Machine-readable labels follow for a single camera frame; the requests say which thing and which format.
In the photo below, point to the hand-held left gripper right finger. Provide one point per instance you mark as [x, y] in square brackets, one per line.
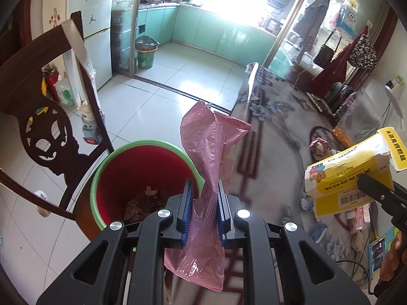
[221, 219]

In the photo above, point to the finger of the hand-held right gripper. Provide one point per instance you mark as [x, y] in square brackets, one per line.
[378, 187]

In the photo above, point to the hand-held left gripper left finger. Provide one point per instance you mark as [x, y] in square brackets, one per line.
[184, 219]

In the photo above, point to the yellow white carton box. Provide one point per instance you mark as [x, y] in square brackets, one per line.
[346, 168]

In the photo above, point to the red trash bin green rim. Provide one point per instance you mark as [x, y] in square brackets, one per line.
[136, 171]

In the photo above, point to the pink plastic zip bag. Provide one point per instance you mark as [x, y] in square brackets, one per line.
[203, 139]

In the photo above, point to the person's right hand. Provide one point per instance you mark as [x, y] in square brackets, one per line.
[392, 254]

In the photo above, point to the pink flat box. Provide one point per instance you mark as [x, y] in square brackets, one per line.
[359, 217]

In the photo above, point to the crumpled brown wrapper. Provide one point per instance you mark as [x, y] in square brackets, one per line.
[143, 205]

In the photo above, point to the orange snack packet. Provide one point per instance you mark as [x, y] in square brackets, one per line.
[342, 138]

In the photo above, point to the smartphone with green case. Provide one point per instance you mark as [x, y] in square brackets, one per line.
[377, 255]

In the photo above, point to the small doll figurine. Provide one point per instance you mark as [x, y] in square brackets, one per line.
[319, 149]

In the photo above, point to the clear plastic bag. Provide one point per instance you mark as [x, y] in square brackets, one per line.
[359, 117]

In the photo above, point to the blue white brush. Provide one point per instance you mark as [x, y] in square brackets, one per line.
[319, 232]

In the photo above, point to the hanging red garment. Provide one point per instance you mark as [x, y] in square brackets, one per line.
[330, 76]

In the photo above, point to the black white patterned bag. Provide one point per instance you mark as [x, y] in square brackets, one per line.
[364, 50]

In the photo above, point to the white spray bottle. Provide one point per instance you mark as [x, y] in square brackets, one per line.
[89, 114]

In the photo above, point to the black handbag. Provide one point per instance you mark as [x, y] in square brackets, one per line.
[323, 55]

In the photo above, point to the blue white cartoon bag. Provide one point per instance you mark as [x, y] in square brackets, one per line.
[348, 20]

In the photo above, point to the green kitchen waste bin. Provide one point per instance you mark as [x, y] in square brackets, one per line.
[146, 54]

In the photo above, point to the green detergent bottle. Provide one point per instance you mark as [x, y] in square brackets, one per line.
[65, 93]

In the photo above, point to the hanging grey red jacket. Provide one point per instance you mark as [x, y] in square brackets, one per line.
[313, 19]

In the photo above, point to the red fire extinguisher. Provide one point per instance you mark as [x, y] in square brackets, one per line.
[52, 84]

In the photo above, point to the yellow plastic toy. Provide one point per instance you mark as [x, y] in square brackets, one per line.
[44, 85]

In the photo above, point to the teal kitchen cabinets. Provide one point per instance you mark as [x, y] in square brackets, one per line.
[197, 25]

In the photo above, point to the white refrigerator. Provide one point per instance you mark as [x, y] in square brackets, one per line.
[92, 47]

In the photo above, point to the dark wooden carved chair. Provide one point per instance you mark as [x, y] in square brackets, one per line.
[38, 57]

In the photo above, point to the white wall socket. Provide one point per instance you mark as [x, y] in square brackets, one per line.
[396, 82]

